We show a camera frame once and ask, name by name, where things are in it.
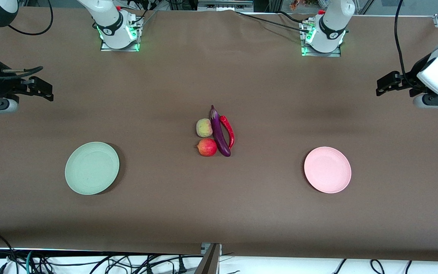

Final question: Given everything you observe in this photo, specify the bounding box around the red chili pepper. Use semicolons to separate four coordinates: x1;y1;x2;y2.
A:
219;115;235;150

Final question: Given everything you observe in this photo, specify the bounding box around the yellow-green peach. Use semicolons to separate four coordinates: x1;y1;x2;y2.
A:
196;118;213;138

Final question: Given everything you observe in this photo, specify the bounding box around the red apple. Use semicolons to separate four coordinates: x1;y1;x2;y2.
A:
197;138;217;157

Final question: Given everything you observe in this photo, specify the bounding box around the purple eggplant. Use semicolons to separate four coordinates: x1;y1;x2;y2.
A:
209;105;232;157

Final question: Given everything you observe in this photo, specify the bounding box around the pale green plate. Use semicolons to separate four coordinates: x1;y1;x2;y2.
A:
65;142;120;196

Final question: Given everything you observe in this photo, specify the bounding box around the pink plate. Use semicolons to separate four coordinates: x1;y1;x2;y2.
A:
304;147;352;194

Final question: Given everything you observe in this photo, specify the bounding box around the orange background object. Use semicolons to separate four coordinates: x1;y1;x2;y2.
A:
290;0;313;11

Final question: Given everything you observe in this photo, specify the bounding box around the brown table cover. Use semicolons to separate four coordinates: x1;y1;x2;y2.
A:
0;7;438;262

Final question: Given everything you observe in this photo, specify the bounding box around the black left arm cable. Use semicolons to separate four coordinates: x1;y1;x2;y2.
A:
394;0;427;91

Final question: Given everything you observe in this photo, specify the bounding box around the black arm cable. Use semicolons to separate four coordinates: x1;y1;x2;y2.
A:
394;0;427;91
0;0;54;81

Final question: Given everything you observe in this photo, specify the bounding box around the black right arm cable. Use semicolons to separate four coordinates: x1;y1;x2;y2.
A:
0;0;54;81

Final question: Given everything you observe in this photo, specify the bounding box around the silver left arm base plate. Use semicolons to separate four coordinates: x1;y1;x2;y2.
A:
302;45;342;57

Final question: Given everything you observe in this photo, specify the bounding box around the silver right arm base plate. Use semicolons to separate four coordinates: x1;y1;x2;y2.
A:
100;37;140;52

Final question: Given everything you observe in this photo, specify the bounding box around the short black table cable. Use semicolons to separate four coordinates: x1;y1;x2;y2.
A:
276;11;306;23

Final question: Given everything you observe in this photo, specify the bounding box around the thin black base cable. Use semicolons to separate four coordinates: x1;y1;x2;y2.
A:
120;0;158;24

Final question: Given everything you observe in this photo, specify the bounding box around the long black table cable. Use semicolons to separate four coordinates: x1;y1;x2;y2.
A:
234;10;311;32

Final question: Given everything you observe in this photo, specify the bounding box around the grey metal equipment frame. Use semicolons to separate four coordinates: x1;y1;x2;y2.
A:
197;0;254;12

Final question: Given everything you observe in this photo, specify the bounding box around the black plug cable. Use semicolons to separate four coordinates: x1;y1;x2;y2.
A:
173;256;187;274

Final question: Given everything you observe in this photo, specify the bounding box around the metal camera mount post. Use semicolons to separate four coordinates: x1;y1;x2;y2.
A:
194;243;222;274

